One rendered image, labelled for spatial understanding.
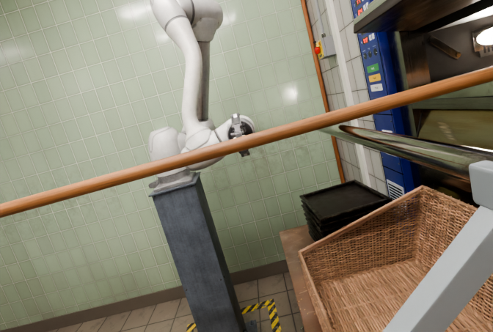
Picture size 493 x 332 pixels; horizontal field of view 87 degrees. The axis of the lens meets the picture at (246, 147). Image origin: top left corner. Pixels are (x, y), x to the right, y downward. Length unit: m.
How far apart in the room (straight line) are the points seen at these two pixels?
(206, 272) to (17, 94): 1.74
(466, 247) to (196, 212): 1.10
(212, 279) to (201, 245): 0.18
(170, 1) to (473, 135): 1.05
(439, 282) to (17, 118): 2.36
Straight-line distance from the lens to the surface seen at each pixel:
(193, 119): 0.96
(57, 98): 2.20
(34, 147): 2.34
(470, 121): 0.91
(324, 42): 1.54
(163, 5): 1.12
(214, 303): 1.49
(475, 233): 0.28
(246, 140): 0.54
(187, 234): 1.31
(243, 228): 2.00
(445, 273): 0.28
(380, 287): 1.05
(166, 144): 1.23
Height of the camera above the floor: 1.26
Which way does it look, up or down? 8 degrees down
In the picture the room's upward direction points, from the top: 15 degrees counter-clockwise
